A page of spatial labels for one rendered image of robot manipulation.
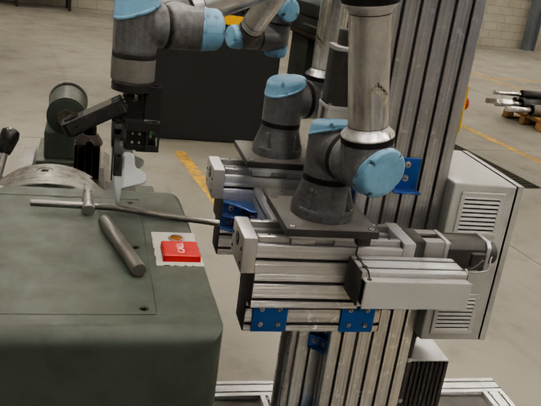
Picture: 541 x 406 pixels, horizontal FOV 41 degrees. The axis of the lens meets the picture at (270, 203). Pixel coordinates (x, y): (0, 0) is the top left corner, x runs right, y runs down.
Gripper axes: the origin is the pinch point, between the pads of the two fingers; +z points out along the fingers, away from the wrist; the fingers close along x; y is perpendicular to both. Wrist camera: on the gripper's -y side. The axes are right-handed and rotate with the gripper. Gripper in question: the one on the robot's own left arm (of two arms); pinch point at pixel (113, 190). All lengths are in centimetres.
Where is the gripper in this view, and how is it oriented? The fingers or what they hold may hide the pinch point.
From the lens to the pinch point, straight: 134.4
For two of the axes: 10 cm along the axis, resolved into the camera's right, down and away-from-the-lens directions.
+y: 9.7, 0.4, 2.5
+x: -2.2, -3.6, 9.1
